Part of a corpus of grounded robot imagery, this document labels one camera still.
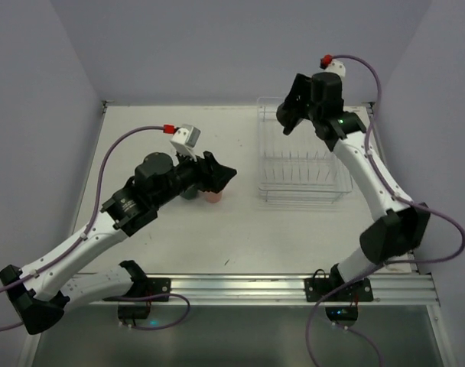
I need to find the pink plastic cup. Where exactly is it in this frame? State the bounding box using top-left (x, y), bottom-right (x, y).
top-left (203, 192), bottom-right (223, 203)

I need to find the black metal mug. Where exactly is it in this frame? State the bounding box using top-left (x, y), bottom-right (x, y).
top-left (276, 102), bottom-right (304, 135)

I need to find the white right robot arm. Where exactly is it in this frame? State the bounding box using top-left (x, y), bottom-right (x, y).
top-left (276, 72), bottom-right (430, 287)

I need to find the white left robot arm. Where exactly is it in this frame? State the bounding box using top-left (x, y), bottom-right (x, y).
top-left (0, 151), bottom-right (237, 335)

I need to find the left black controller box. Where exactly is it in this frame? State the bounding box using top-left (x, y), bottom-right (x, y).
top-left (117, 305), bottom-right (151, 324)

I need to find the black controller box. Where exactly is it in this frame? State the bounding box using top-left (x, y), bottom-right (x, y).
top-left (325, 306), bottom-right (359, 326)
top-left (117, 305), bottom-right (151, 324)

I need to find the right black controller box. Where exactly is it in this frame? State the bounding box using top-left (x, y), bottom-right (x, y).
top-left (325, 306), bottom-right (359, 326)

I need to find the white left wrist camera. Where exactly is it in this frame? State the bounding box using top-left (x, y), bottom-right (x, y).
top-left (170, 125), bottom-right (201, 161)

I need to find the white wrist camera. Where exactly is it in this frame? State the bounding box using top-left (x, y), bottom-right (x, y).
top-left (170, 125), bottom-right (201, 161)
top-left (320, 54), bottom-right (346, 78)

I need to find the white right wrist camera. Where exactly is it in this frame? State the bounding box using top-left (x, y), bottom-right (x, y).
top-left (320, 54), bottom-right (346, 78)

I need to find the clear wire dish rack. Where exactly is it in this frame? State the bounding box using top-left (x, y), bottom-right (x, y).
top-left (257, 97), bottom-right (353, 204)

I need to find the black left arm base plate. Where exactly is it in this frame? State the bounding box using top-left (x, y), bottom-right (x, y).
top-left (103, 277), bottom-right (171, 302)

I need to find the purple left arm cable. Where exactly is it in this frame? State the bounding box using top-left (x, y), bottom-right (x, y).
top-left (0, 123), bottom-right (191, 332)

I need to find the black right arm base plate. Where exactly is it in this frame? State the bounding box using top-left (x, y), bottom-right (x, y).
top-left (304, 277), bottom-right (374, 303)

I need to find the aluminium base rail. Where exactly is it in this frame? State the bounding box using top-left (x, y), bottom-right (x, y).
top-left (37, 271), bottom-right (440, 307)

